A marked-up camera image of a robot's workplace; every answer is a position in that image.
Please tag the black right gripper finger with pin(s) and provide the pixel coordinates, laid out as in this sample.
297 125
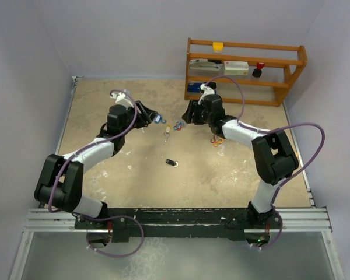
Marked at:
199 111
188 115

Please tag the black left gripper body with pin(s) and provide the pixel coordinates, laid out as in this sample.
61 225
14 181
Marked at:
130 114

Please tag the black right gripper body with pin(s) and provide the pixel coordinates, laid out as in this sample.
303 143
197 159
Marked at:
209 118

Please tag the blue tag key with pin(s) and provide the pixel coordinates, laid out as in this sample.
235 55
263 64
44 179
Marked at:
158 119

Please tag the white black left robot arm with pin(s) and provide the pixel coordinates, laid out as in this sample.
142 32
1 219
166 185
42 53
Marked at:
61 179

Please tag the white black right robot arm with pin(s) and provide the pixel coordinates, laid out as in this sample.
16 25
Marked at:
275 159

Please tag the blue black stapler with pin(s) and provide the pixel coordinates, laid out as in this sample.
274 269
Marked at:
195 87

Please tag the yellow tag key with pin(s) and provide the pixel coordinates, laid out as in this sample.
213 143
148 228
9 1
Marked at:
167 133

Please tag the orange carabiner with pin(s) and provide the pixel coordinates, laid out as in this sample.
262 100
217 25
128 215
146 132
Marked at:
216 141

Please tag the grey stapler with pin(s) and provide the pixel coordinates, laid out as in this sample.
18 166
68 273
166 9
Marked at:
203 66

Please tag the white red cardboard box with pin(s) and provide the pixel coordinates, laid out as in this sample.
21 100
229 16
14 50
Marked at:
239 68

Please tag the wooden shelf rack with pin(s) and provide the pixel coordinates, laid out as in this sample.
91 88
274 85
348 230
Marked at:
283 66

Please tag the black key fob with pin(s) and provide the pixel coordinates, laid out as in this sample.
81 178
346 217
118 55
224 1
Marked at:
171 162

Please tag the red black stamp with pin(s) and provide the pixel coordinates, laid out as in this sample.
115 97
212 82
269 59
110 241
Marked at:
257 72

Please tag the yellow lidded jar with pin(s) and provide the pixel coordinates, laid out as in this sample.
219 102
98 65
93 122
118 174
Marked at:
217 47

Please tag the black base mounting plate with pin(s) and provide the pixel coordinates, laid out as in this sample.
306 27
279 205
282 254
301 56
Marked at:
235 224

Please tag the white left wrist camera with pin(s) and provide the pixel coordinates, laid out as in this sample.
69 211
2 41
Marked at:
120 98

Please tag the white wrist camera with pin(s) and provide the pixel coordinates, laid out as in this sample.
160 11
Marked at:
120 98
205 90

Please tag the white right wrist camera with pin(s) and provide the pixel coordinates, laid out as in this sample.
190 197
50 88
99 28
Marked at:
205 90

